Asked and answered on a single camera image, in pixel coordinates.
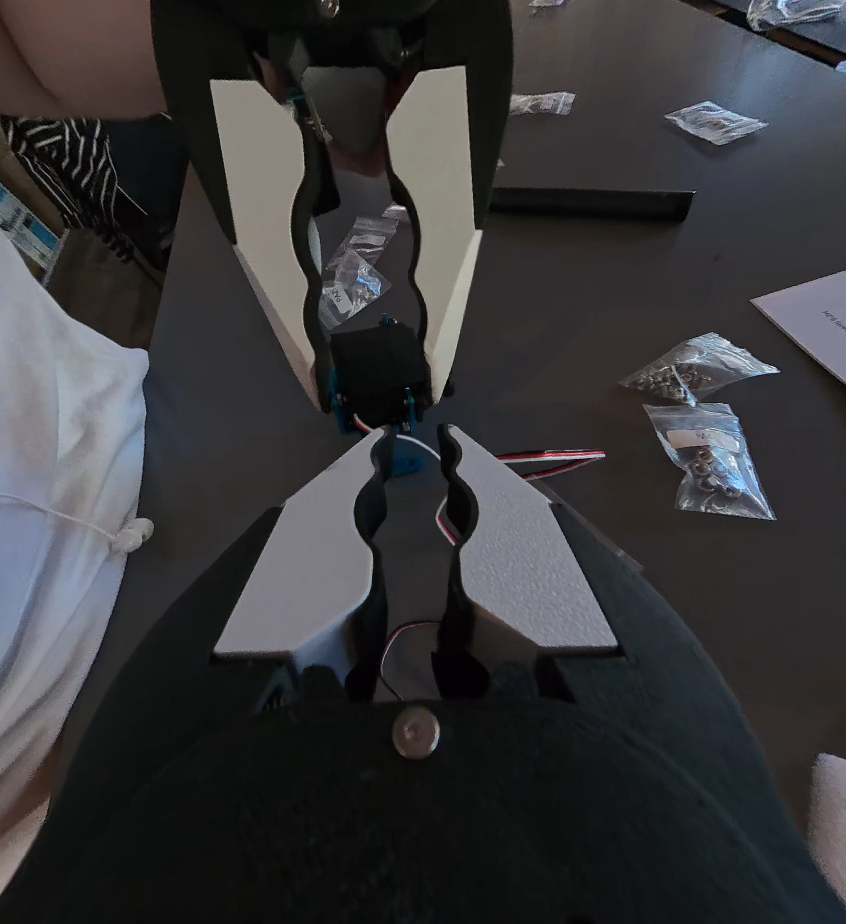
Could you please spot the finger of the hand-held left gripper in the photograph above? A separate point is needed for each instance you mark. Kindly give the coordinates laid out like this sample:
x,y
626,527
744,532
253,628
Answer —
x,y
441,159
256,166

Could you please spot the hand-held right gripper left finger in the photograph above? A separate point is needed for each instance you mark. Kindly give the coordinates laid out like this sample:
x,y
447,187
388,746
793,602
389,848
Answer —
x,y
300,570

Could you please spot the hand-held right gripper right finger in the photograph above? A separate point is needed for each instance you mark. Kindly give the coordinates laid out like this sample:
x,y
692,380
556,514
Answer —
x,y
531,563

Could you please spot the blue bracket with black servo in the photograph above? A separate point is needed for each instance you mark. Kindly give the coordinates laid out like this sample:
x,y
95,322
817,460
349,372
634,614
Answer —
x,y
376,368

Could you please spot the person's left forearm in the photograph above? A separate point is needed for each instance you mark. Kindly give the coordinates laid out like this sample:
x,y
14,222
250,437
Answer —
x,y
47,50

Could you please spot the dark desk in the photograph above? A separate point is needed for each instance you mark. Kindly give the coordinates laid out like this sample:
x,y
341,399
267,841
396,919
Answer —
x,y
610,613

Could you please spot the black white striped cloth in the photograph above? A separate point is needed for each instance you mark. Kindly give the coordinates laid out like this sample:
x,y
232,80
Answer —
x,y
76,166

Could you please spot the labelled clear plastic bag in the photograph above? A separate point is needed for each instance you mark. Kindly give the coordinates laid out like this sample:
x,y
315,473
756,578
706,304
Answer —
x,y
354,289

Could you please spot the black flat bar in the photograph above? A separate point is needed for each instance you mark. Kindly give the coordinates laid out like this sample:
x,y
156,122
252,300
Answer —
x,y
596,204

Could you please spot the clear bag of nuts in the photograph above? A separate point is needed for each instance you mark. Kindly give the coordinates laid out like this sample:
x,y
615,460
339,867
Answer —
x,y
719,469

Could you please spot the cardboard box with blue labels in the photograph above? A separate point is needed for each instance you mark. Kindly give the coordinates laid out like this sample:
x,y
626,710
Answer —
x,y
4,209

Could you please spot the clear bag of screws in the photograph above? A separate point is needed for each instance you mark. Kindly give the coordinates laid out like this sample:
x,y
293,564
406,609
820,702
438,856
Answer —
x,y
704,364

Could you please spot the clear bag with metal part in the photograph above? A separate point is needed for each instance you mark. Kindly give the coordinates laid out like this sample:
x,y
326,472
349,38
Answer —
x,y
715,121

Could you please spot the person's white shirt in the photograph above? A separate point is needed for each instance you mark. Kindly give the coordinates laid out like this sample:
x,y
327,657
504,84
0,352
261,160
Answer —
x,y
25,433

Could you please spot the white instruction booklet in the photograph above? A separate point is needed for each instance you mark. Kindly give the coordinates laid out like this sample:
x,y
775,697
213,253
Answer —
x,y
834,339

